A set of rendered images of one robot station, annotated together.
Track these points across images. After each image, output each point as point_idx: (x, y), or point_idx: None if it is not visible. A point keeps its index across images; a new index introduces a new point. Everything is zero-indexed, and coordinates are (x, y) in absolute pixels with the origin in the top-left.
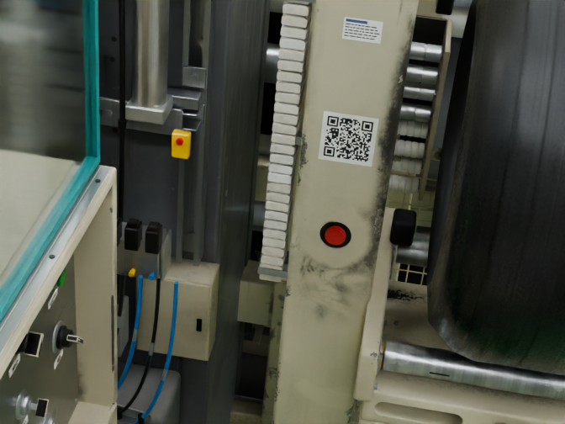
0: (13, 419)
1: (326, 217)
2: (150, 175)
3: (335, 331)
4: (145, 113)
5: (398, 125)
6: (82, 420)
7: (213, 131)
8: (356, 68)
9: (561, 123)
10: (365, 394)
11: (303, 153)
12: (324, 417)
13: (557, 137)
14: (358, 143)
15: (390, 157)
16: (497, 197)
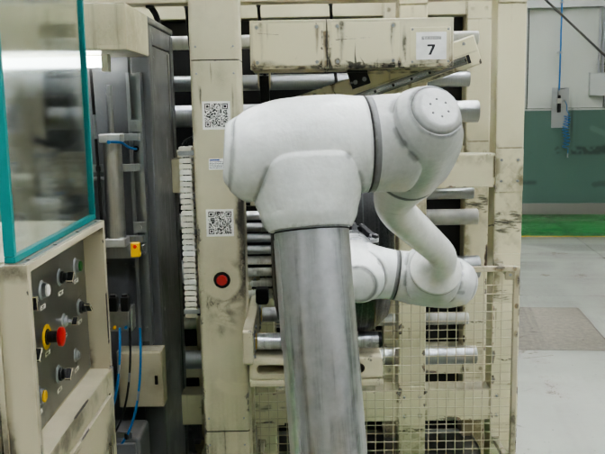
0: (60, 324)
1: (215, 270)
2: (120, 295)
3: (230, 341)
4: (115, 241)
5: (255, 258)
6: (94, 373)
7: (153, 262)
8: (218, 184)
9: None
10: (249, 358)
11: (198, 235)
12: (233, 404)
13: None
14: (225, 223)
15: (242, 230)
16: None
